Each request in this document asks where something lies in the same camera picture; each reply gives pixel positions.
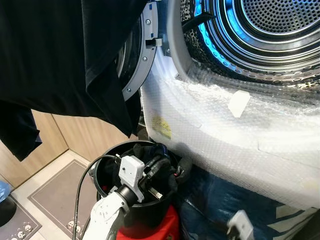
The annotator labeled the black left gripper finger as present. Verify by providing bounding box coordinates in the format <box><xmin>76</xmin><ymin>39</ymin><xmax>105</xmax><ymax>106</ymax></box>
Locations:
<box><xmin>146</xmin><ymin>156</ymin><xmax>172</xmax><ymax>176</ymax></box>
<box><xmin>159</xmin><ymin>168</ymin><xmax>181</xmax><ymax>184</ymax></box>

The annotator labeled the black clothes pile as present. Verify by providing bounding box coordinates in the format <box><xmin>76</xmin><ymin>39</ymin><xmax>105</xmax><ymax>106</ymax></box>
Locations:
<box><xmin>129</xmin><ymin>143</ymin><xmax>194</xmax><ymax>195</ymax></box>

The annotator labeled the black garment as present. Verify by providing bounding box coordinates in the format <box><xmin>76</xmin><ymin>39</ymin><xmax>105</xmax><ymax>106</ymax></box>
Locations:
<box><xmin>0</xmin><ymin>0</ymin><xmax>151</xmax><ymax>162</ymax></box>

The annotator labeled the yellow sticker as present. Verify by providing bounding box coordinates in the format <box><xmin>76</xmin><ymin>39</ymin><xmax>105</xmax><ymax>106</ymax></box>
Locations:
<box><xmin>151</xmin><ymin>116</ymin><xmax>173</xmax><ymax>140</ymax></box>

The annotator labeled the red plastic stool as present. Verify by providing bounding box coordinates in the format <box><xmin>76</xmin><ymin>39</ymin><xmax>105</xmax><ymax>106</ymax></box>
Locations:
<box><xmin>116</xmin><ymin>204</ymin><xmax>181</xmax><ymax>240</ymax></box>

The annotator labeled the blue plastic bag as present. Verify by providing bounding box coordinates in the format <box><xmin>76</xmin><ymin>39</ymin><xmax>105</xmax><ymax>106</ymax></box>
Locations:
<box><xmin>177</xmin><ymin>164</ymin><xmax>320</xmax><ymax>240</ymax></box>

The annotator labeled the wooden cabinet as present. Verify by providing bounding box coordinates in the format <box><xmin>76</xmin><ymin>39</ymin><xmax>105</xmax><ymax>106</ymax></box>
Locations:
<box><xmin>0</xmin><ymin>109</ymin><xmax>139</xmax><ymax>189</ymax></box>

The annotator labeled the white tape piece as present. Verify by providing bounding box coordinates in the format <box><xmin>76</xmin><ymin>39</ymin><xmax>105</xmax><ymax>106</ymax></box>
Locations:
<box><xmin>227</xmin><ymin>90</ymin><xmax>251</xmax><ymax>119</ymax></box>

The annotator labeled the grey round washer door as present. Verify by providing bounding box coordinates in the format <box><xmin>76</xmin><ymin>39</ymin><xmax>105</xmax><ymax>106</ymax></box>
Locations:
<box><xmin>117</xmin><ymin>2</ymin><xmax>162</xmax><ymax>102</ymax></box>

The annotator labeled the grey skull print floor mat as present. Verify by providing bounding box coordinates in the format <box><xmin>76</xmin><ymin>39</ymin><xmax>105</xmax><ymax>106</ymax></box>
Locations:
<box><xmin>0</xmin><ymin>197</ymin><xmax>42</xmax><ymax>240</ymax></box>

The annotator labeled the perforated steel washer drum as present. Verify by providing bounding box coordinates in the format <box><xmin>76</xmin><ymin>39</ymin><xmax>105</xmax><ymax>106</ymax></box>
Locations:
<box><xmin>181</xmin><ymin>0</ymin><xmax>320</xmax><ymax>87</ymax></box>

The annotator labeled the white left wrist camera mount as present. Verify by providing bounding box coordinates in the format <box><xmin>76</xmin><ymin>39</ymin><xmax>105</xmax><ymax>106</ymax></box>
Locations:
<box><xmin>118</xmin><ymin>155</ymin><xmax>146</xmax><ymax>203</ymax></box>

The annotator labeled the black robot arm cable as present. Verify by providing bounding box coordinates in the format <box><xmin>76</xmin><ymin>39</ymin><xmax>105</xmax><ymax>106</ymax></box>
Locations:
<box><xmin>73</xmin><ymin>154</ymin><xmax>122</xmax><ymax>240</ymax></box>

